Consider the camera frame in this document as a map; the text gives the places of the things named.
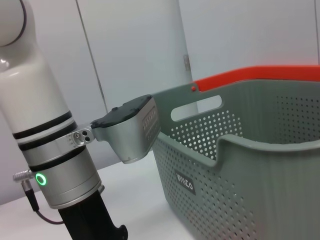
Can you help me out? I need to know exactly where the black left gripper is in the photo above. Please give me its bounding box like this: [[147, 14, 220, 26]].
[[57, 191, 130, 240]]

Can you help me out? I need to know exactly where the grey perforated storage bin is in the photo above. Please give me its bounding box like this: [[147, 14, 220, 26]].
[[151, 79, 320, 240]]

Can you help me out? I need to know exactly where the orange bin clip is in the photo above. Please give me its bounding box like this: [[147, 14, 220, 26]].
[[191, 65, 320, 92]]

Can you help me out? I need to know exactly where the grey door hinge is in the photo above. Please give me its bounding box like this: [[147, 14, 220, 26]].
[[183, 54, 192, 72]]

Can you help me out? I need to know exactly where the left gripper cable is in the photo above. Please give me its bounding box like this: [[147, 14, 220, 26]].
[[12, 169, 65, 225]]

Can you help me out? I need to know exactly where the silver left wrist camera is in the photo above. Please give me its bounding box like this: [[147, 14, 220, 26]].
[[71, 94, 162, 165]]

